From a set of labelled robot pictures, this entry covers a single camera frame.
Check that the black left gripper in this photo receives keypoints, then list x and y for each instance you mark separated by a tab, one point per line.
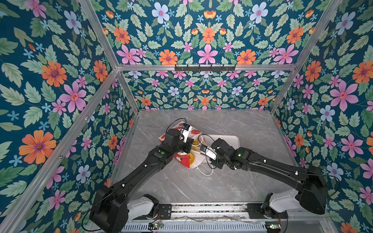
189	142

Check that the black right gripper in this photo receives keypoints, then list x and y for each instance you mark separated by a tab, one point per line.
216	165

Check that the small yellow donut bread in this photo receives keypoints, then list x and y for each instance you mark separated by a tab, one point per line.
191	158

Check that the metal food tongs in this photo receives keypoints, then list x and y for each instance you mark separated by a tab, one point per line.
196	150

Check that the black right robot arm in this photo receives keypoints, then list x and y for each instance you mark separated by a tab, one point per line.
309	189

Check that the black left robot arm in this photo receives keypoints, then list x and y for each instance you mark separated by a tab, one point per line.
109	210

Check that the white plastic tray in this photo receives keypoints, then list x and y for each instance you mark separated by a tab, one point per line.
232	141

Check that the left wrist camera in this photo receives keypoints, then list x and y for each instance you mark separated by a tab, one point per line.
185	130

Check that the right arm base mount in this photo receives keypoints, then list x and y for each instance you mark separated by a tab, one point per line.
257	211

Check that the black hook rail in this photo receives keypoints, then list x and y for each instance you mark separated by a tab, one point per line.
198	68

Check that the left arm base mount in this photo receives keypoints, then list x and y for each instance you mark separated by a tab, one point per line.
159	211

